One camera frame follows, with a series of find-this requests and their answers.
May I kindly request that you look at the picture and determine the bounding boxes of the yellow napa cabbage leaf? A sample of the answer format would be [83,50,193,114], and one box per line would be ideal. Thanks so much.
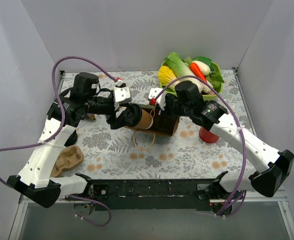
[157,65,182,93]

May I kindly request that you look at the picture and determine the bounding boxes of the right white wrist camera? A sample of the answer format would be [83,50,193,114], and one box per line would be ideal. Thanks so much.
[148,87,167,110]

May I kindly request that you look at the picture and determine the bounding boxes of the green leafy bok choy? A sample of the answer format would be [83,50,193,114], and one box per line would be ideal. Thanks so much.
[206,72,225,89]

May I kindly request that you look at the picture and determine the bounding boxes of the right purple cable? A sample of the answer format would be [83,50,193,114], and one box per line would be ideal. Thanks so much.
[150,75,248,221]

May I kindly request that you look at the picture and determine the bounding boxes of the aluminium frame rail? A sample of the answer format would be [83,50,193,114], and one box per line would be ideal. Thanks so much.
[9,192,294,240]

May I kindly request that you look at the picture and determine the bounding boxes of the black coffee cup lid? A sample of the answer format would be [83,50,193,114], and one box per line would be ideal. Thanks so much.
[126,103,142,127]

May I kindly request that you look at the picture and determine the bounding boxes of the brown and green paper bag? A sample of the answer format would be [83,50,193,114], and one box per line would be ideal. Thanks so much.
[124,104,181,151]

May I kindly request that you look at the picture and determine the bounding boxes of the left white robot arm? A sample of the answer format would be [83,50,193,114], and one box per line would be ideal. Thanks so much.
[6,72,139,208]

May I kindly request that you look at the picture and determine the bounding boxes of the orange carrot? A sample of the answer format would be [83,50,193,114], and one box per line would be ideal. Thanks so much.
[189,62,207,83]

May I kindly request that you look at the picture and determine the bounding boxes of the floral patterned table mat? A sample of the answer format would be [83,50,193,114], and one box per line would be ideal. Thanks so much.
[62,69,253,179]

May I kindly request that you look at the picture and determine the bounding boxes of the purple eggplant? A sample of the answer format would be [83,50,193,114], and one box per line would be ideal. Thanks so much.
[86,113,96,121]

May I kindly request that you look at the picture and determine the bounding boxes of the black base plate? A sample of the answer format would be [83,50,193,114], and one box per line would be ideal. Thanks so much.
[29,174,274,212]

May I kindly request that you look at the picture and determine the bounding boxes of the brown paper coffee cup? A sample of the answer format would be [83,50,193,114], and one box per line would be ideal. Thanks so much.
[135,109,154,130]

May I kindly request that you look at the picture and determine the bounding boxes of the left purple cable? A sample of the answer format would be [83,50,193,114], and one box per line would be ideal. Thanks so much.
[0,55,124,227]

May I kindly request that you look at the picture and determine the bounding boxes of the dark green spinach leaf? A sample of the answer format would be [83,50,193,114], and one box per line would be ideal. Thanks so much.
[192,56,212,67]

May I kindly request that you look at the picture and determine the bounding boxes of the small white cabbage stalk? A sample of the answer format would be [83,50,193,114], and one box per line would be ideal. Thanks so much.
[201,79,213,95]

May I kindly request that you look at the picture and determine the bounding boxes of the stack of black lids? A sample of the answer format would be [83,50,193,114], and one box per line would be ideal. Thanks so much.
[64,130,78,147]

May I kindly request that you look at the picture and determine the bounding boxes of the green napa cabbage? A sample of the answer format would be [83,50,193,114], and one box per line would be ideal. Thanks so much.
[164,52,203,93]

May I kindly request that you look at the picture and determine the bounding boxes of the green plastic vegetable tray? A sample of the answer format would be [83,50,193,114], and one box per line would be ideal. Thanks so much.
[157,57,225,93]

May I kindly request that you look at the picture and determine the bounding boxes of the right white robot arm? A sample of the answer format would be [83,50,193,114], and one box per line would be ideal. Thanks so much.
[155,80,294,199]

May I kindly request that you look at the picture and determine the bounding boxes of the red straw holder cup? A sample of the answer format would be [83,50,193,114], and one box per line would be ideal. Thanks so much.
[199,127,219,144]

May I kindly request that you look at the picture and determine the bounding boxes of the brown cardboard cup carrier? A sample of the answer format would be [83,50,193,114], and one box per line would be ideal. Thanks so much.
[50,145,84,178]

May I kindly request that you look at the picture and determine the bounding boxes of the purple cable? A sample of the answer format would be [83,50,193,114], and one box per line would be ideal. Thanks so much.
[0,55,124,227]
[150,75,248,221]

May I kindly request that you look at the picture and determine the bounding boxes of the white radish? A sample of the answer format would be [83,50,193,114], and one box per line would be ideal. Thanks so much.
[192,60,211,76]

